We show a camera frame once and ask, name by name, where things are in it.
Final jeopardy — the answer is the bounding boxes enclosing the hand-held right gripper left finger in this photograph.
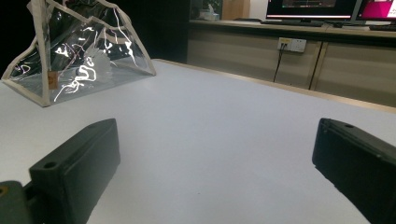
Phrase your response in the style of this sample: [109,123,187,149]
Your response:
[29,118,121,224]

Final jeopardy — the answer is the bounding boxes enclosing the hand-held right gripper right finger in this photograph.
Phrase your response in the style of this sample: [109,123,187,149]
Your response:
[312,118,396,224]

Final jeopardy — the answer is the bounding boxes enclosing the clear plastic bag beige trim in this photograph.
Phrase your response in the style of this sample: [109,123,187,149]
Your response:
[0,0,157,107]

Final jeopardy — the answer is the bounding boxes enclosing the beige long cabinet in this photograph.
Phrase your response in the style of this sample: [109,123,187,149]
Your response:
[186,20,396,108]

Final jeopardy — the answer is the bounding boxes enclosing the black keyboard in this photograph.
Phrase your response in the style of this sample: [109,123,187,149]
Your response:
[368,24,396,32]

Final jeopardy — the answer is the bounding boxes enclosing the monitor with pink screen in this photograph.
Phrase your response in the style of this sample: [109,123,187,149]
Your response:
[356,0,396,22]

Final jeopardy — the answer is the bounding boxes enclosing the monitor with dark screen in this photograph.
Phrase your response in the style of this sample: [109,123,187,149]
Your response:
[265,0,359,21]

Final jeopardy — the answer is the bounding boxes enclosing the brown wooden box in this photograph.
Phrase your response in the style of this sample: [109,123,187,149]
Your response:
[221,0,251,21]

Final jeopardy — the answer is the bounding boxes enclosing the tissue box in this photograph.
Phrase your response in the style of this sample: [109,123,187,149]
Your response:
[199,4,220,22]

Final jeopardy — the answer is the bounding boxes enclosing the black power cable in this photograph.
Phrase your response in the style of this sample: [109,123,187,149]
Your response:
[273,43,286,83]

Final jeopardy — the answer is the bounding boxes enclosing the white wall outlet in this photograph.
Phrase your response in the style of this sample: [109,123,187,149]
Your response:
[277,36,307,53]

